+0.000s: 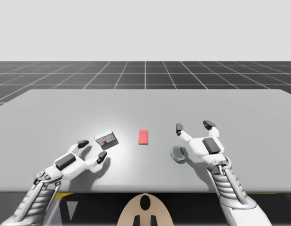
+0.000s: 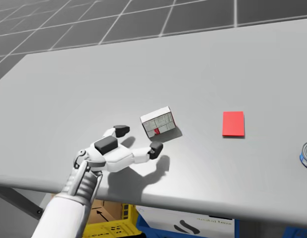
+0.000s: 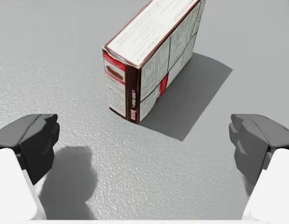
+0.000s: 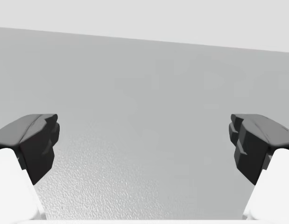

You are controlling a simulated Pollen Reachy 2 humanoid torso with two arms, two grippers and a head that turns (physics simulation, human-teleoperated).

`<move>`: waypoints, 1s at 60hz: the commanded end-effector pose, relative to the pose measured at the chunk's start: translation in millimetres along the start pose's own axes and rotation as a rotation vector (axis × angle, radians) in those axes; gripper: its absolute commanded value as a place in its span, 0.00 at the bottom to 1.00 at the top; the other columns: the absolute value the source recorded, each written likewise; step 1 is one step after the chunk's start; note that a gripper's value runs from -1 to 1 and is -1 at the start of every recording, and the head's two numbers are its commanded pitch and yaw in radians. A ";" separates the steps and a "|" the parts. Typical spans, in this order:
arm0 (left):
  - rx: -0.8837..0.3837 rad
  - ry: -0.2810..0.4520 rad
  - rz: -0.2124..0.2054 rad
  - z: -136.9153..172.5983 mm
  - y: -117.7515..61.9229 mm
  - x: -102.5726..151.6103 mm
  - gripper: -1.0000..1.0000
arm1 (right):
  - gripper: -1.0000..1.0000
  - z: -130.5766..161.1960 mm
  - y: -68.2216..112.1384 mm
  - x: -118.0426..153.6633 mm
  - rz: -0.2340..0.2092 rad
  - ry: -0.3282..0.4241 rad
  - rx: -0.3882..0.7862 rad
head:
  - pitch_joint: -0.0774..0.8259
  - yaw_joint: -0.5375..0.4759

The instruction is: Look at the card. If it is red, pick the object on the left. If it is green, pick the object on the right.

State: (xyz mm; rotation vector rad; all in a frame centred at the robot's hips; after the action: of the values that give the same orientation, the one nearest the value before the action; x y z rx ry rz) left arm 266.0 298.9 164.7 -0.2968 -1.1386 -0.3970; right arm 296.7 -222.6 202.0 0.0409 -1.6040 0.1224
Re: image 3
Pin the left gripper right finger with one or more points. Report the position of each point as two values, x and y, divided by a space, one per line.
263 158

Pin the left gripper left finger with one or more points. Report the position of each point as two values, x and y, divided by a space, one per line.
23 158

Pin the red and white carton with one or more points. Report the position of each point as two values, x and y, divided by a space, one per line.
153 60

